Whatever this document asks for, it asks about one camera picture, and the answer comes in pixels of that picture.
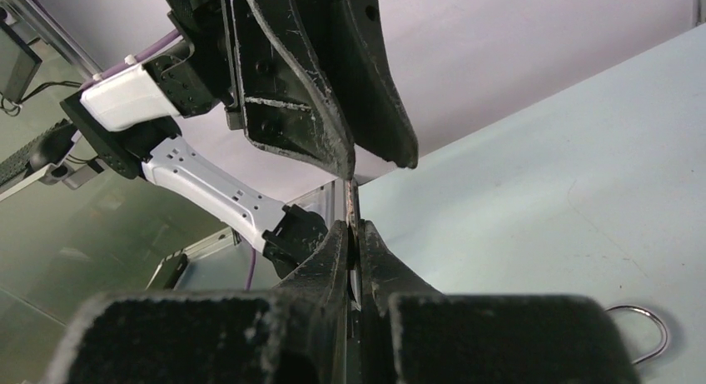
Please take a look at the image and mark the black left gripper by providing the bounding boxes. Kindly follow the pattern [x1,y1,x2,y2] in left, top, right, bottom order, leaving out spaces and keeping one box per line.
[147,0,355,179]

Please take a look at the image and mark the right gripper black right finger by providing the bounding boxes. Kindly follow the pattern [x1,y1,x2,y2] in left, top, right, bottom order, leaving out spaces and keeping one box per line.
[359,221,639,383]

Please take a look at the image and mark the aluminium frame rail left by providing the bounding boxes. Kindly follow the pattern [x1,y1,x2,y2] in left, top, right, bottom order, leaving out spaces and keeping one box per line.
[2,0,101,79]

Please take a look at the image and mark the silver key with ring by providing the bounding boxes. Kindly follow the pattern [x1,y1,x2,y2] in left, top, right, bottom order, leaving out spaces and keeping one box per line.
[344,179,361,310]

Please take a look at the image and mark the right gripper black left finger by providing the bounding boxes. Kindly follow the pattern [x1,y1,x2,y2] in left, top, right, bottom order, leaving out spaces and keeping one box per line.
[47,221,349,383]

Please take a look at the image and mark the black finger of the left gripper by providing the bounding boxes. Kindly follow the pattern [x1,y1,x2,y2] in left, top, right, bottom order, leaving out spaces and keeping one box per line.
[293,0,419,169]

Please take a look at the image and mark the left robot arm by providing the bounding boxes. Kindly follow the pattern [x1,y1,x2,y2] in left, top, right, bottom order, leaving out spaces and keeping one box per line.
[61,0,419,277]

